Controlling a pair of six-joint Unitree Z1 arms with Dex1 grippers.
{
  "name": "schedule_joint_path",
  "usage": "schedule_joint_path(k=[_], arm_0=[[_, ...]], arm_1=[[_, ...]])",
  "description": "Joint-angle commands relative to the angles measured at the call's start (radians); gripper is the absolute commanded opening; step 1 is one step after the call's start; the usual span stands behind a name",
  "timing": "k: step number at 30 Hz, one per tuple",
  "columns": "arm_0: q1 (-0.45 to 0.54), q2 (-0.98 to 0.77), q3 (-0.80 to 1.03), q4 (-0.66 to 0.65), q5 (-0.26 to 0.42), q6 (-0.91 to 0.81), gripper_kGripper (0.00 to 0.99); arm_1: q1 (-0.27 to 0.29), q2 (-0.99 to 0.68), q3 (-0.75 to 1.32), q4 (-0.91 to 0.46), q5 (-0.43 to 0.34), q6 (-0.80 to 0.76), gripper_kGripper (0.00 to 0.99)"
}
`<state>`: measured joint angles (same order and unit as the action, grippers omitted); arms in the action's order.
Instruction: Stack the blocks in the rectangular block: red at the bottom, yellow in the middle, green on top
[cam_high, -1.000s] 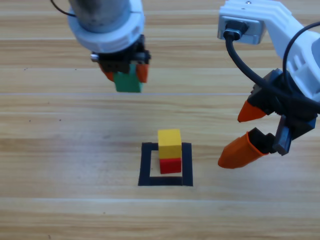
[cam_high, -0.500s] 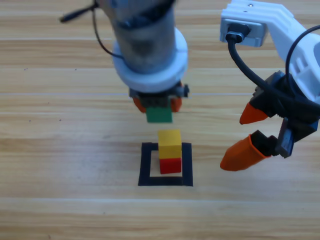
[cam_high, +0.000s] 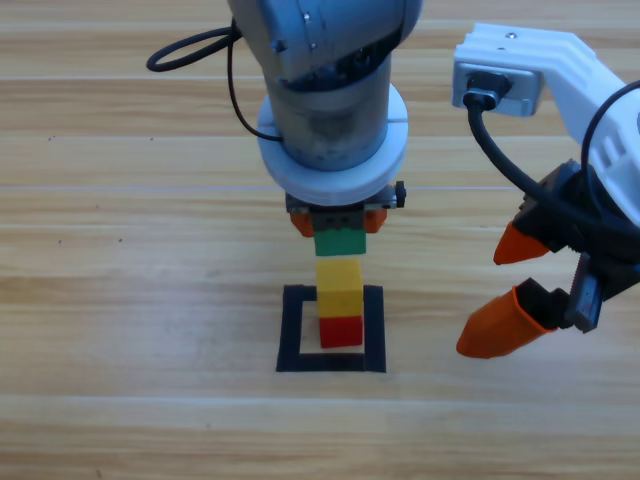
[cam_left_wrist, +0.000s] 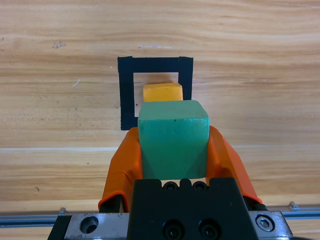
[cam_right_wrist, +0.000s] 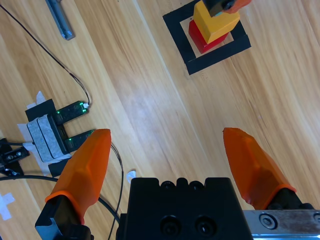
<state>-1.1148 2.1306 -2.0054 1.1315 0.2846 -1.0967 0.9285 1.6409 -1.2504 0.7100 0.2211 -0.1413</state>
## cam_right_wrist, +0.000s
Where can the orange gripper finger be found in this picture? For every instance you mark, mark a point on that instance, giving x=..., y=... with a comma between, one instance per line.
x=220, y=6
x=255, y=172
x=82, y=175

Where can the yellow wooden block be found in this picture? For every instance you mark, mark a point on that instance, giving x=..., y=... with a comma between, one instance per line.
x=217, y=27

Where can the red wooden block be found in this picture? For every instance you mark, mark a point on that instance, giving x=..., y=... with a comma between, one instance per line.
x=200, y=41

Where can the black USB dongle green LED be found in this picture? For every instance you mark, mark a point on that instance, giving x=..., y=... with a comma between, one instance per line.
x=72, y=111
x=76, y=141

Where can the small white tape scrap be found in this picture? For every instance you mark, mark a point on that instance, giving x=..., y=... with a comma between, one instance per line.
x=131, y=176

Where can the grey USB hub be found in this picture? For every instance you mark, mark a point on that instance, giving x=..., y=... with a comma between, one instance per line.
x=46, y=138

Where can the black tape square outline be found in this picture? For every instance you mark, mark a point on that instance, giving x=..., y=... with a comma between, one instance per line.
x=215, y=58

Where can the taped sensor device with LEDs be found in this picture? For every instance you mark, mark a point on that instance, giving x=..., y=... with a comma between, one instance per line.
x=22, y=128

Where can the white tape cross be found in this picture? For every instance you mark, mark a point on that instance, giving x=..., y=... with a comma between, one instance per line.
x=6, y=205

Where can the black metal bracket with screws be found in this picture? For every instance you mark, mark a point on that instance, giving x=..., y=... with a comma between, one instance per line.
x=12, y=155

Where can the grey aluminium rail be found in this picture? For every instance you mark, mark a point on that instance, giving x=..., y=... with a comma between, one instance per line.
x=61, y=21

